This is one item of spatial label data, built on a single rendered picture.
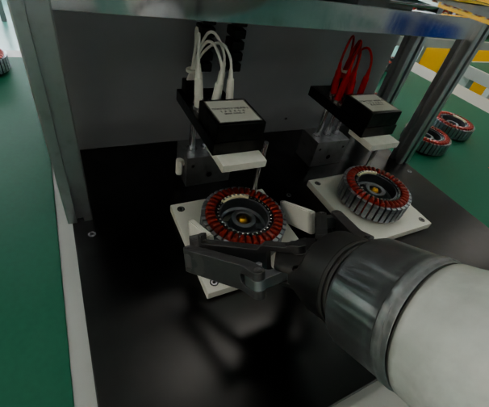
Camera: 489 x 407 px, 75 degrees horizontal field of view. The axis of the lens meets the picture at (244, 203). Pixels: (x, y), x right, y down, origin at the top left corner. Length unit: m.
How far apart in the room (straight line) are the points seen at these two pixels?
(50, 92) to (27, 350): 0.25
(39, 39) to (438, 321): 0.36
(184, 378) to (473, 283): 0.25
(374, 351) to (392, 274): 0.04
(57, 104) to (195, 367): 0.29
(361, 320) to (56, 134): 0.33
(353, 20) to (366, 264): 0.34
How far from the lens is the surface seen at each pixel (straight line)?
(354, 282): 0.22
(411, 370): 0.20
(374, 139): 0.54
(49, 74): 0.37
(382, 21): 0.52
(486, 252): 0.65
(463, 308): 0.19
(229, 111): 0.41
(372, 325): 0.21
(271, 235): 0.39
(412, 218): 0.59
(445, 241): 0.61
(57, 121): 0.39
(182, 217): 0.45
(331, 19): 0.46
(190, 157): 0.48
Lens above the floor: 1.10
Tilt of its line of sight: 41 degrees down
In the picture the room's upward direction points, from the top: 13 degrees clockwise
